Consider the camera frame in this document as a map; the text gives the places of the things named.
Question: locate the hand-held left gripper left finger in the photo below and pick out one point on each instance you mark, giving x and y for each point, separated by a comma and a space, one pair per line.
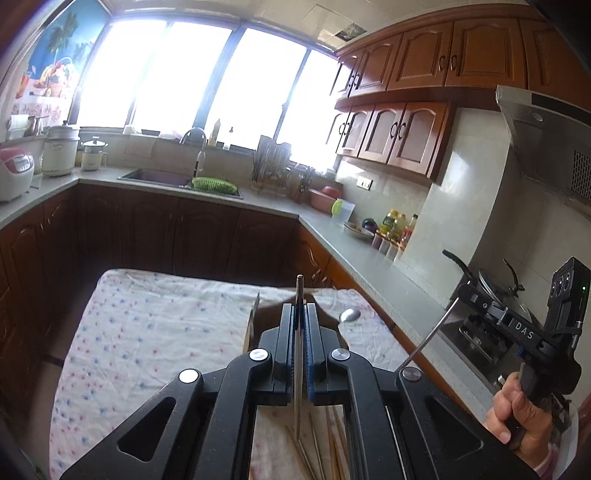
294, 344

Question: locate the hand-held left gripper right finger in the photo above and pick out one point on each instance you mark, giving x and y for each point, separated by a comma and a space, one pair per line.
308, 353

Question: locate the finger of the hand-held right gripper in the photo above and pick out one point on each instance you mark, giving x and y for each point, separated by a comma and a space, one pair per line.
471, 297

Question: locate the wooden utensil holder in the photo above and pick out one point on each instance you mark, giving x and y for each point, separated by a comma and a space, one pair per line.
268, 314

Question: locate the metal chopstick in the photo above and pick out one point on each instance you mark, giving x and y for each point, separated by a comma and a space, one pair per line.
308, 459
299, 290
316, 443
427, 335

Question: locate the metal spoon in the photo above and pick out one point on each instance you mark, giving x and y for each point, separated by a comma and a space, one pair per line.
349, 315

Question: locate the person's right hand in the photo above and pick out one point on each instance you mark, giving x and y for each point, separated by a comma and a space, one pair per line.
501, 406

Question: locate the glass pot lid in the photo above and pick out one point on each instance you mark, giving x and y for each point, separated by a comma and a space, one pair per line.
496, 284

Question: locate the steel gas stove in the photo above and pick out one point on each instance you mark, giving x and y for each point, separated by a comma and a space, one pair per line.
466, 337

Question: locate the dark sauce bottle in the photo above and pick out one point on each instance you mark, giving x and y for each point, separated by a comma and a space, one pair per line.
410, 233

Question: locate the white spice jar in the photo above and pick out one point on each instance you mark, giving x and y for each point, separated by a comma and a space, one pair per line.
386, 247
394, 252
377, 241

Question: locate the yellow cooking oil bottle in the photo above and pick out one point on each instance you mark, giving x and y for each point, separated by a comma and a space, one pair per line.
401, 228
390, 224

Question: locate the grey speckled kitchen countertop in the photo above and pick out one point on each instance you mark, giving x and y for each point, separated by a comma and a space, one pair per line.
351, 263

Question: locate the purple eggplant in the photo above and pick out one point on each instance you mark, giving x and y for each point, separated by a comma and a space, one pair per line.
369, 225

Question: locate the white plate with food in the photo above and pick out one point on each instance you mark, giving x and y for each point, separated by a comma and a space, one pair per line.
358, 230

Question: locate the clear pitcher with green lid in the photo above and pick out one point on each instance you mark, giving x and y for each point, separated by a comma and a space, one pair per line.
342, 210

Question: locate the pink plastic basin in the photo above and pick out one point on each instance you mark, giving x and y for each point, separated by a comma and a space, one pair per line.
323, 199

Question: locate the dark wooden base cabinets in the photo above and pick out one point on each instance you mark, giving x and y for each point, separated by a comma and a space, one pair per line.
184, 235

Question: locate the floral table cloth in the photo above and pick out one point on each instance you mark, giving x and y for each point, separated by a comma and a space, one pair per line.
138, 332

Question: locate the knife block with knives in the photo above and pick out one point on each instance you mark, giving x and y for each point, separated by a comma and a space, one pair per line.
303, 187

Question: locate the steel range hood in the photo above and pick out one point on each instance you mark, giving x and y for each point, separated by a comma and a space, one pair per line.
545, 143

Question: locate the green plastic basket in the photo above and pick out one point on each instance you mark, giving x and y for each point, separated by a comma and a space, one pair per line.
214, 185

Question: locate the metal kitchen faucet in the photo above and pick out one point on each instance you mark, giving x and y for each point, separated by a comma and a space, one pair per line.
199, 154

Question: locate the clear dispenser bottle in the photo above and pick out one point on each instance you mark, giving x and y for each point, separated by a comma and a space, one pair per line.
227, 141

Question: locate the steel kitchen sink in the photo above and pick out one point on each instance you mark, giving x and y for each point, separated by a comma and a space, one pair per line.
152, 177

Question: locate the yellow dish soap bottle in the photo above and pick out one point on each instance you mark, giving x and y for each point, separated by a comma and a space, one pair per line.
214, 134

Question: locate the small white electric pot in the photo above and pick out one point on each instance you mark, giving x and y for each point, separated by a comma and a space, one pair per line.
94, 154

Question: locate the kitchen window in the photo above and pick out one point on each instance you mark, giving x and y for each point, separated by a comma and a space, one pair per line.
184, 69

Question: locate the white slow cooker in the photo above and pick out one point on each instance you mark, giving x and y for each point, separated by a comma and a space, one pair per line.
59, 152

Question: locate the red and white rice cooker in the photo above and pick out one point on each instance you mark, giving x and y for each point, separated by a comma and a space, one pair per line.
16, 173

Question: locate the paper towel roll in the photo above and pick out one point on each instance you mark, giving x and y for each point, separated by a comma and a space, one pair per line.
18, 125

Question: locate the white wall outlet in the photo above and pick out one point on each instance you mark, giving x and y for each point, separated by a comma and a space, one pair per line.
365, 183

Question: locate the wooden wall cabinets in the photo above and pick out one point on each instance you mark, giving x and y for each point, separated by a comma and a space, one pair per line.
415, 60

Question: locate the tropical fruit wall poster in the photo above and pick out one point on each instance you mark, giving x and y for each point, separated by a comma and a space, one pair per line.
60, 46

